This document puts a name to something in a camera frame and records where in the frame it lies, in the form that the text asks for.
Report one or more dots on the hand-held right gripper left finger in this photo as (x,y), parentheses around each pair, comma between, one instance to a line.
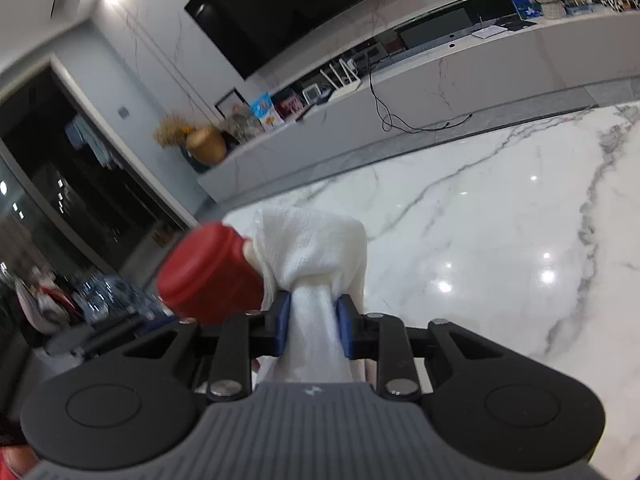
(282,325)

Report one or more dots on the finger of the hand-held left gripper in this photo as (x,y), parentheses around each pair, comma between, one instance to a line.
(117,334)

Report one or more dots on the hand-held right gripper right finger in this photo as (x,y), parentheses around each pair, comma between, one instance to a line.
(345,327)

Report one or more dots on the white cloth towel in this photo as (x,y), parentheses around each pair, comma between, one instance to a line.
(310,255)

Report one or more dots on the red thermos bottle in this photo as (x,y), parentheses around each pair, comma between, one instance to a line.
(210,270)

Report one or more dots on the blue patterned cloth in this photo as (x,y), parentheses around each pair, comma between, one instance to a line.
(112,295)

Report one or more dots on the dark glass door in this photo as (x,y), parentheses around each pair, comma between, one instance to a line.
(60,170)

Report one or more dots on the golden vase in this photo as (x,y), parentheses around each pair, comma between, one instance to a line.
(206,145)

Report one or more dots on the grey printed package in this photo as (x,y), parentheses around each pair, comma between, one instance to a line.
(245,122)

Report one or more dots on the dried flower bunch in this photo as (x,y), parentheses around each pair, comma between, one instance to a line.
(170,132)

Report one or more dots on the blue snack bag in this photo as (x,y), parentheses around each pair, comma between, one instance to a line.
(265,112)

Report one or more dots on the pink snack package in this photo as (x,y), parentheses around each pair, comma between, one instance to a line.
(290,105)

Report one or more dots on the small white desk clock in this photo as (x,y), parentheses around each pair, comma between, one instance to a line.
(312,94)

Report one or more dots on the white router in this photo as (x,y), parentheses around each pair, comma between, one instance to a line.
(345,87)

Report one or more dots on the white marble media cabinet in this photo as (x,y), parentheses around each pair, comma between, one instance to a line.
(500,70)

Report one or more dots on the black curved television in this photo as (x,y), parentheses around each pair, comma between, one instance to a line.
(300,5)

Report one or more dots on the white notebook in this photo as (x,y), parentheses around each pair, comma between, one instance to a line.
(487,31)

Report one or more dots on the black notebook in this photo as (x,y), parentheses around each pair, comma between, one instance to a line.
(510,22)

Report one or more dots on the light blue flat box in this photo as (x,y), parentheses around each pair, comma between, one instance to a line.
(582,9)

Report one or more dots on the grey wall switch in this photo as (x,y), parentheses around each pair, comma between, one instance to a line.
(123,111)

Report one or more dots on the black picture frame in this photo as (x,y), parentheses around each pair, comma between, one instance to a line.
(225,101)

